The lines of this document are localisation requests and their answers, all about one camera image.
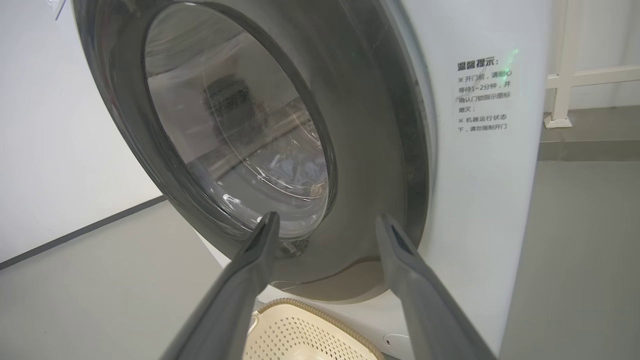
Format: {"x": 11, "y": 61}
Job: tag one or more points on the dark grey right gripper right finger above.
{"x": 430, "y": 310}

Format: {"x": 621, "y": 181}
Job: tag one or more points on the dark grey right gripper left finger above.
{"x": 230, "y": 305}

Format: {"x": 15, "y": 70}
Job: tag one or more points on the dark round washer door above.
{"x": 365, "y": 150}

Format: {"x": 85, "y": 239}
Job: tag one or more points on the white front-load washing machine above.
{"x": 480, "y": 200}

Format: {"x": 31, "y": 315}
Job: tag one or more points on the round white filter cover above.
{"x": 397, "y": 347}

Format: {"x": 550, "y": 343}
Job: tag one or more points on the cream perforated laundry basket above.
{"x": 310, "y": 335}

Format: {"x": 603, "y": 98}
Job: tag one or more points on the clear text notice sticker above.
{"x": 484, "y": 95}

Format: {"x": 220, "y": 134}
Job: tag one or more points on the white metal railing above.
{"x": 562, "y": 75}

